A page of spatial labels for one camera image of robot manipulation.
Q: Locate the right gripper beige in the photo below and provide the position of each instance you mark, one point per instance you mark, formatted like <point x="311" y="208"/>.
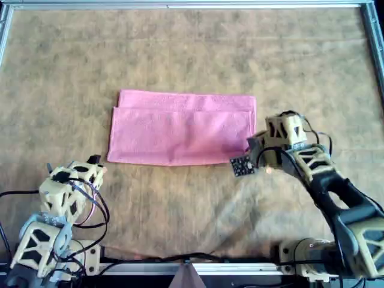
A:
<point x="285" y="129"/>

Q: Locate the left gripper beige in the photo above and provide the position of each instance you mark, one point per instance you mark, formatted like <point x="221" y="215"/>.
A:
<point x="57" y="192"/>

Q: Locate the pink terry cloth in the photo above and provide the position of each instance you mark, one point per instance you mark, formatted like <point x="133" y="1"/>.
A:
<point x="180" y="135"/>

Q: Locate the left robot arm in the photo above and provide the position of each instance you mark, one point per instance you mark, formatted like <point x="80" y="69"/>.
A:
<point x="36" y="240"/>

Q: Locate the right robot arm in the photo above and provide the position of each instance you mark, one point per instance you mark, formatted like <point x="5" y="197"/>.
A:
<point x="360" y="210"/>

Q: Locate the pink round sticker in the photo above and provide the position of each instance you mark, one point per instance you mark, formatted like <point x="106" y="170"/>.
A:
<point x="268" y="171"/>

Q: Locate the beige felt table cover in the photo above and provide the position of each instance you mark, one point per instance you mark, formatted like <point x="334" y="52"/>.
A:
<point x="192" y="54"/>

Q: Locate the brown triangular stand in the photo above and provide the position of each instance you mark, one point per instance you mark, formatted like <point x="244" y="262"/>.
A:
<point x="187" y="279"/>

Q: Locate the black camera circuit board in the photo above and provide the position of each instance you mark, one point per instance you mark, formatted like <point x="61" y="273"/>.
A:
<point x="242" y="166"/>

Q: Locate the beige arm base mount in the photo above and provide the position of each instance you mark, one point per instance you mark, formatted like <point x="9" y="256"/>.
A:
<point x="90" y="253"/>
<point x="300" y="252"/>

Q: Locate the aluminium frame rail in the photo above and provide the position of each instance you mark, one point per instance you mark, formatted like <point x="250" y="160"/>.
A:
<point x="372" y="39"/>
<point x="192" y="4"/>
<point x="5" y="27"/>
<point x="234" y="268"/>

